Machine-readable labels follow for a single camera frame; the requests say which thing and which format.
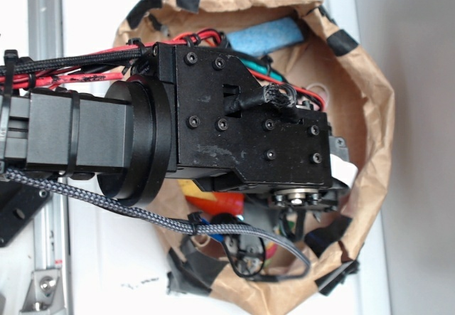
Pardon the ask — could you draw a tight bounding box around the red and black cable bundle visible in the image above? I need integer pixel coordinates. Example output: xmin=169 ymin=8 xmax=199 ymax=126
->
xmin=0 ymin=28 xmax=328 ymax=112

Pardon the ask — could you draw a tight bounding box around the aluminium extrusion rail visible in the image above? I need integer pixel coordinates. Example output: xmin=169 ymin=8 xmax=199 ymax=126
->
xmin=28 ymin=0 xmax=73 ymax=314

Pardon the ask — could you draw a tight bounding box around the pink plush bunny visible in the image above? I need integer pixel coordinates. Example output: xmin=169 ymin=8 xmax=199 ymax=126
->
xmin=306 ymin=82 xmax=331 ymax=108

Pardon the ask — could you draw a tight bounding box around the orange plastic carrot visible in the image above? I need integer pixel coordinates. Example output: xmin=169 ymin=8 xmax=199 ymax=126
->
xmin=186 ymin=192 xmax=245 ymax=216

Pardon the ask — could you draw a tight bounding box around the yellow cloth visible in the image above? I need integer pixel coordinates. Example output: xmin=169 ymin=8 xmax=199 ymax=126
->
xmin=178 ymin=179 xmax=217 ymax=201

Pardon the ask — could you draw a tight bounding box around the brown paper bag bin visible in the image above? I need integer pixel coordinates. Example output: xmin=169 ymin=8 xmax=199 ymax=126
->
xmin=114 ymin=0 xmax=395 ymax=314

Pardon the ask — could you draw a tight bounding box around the metal corner bracket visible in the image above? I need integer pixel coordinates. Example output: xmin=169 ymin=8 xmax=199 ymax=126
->
xmin=19 ymin=269 xmax=66 ymax=314

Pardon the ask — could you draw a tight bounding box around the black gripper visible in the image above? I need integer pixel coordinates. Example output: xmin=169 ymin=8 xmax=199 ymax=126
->
xmin=151 ymin=43 xmax=358 ymax=211

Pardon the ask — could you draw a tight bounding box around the blue sponge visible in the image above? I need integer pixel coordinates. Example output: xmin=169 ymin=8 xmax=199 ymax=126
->
xmin=226 ymin=17 xmax=304 ymax=56

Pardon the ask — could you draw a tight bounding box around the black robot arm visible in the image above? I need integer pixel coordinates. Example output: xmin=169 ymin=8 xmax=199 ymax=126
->
xmin=1 ymin=43 xmax=358 ymax=211

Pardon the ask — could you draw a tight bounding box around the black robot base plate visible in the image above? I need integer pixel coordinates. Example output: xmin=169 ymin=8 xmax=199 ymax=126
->
xmin=0 ymin=182 xmax=50 ymax=248

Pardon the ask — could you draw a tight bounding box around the multicolored twisted rope toy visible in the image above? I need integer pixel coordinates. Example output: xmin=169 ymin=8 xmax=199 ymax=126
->
xmin=264 ymin=214 xmax=296 ymax=261

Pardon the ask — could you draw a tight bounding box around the grey braided cable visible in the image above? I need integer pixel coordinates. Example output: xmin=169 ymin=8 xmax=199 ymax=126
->
xmin=0 ymin=167 xmax=312 ymax=279

